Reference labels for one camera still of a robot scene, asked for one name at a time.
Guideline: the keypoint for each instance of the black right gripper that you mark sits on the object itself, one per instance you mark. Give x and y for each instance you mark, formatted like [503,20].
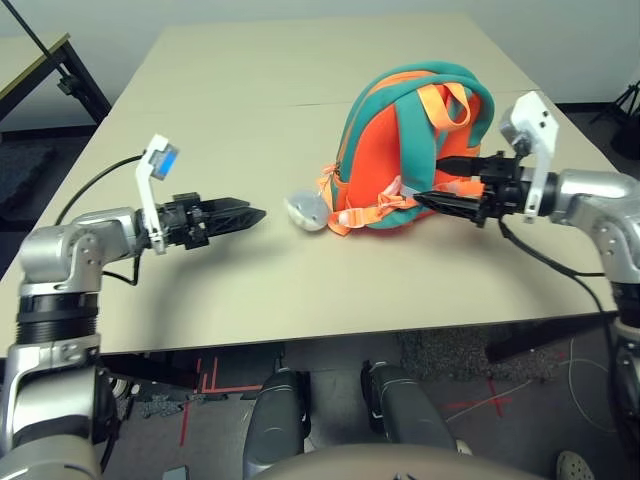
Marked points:
[502,190]

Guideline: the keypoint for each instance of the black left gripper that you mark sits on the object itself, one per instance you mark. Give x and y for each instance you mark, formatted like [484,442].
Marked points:
[182,220]

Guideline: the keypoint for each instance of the teal and orange backpack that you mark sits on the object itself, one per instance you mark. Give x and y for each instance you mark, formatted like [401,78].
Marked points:
[375,160]

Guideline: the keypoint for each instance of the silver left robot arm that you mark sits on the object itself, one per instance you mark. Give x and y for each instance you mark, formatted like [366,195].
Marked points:
[65,250]

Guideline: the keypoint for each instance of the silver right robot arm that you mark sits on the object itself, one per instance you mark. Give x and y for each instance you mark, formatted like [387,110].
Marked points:
[595,195]

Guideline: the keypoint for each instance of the grey white plush toy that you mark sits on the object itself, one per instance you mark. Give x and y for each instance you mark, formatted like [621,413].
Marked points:
[307,210]

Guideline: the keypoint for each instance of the dark speckled foam mat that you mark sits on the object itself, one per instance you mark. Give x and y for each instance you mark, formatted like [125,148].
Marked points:
[450,350]

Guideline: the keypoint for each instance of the dark grey left robot leg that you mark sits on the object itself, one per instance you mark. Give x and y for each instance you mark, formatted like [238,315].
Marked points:
[277,420]

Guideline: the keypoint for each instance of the dark grey robot leg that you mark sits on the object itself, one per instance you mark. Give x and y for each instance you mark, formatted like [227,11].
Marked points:
[277,420]
[400,405]

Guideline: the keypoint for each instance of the black floor mat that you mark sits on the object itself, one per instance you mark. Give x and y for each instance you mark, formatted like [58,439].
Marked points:
[22,170]

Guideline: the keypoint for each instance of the dark grey right robot leg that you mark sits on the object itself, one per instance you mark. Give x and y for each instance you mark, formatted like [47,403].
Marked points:
[400,405]

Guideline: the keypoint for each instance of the black stand pole with clamp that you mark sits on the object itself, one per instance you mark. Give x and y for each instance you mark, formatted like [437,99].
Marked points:
[35,35]

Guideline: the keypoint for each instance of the beige robot torso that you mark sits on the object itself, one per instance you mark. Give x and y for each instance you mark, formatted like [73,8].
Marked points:
[390,465]

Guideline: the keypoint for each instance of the white perforated shoe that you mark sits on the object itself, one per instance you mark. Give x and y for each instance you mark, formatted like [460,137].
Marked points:
[575,467]

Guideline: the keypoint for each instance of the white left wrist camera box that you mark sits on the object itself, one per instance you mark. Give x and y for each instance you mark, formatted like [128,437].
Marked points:
[162,160]

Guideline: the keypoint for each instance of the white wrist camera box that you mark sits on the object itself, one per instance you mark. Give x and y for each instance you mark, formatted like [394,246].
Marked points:
[535,125]
[162,160]

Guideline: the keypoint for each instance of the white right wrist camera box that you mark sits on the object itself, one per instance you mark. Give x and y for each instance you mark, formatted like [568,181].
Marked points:
[535,125]

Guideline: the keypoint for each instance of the black camera tripod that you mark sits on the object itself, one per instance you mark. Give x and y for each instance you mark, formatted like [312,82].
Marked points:
[627,102]

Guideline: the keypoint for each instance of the wooden side table black frame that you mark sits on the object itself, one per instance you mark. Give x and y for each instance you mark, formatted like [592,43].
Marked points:
[30,60]

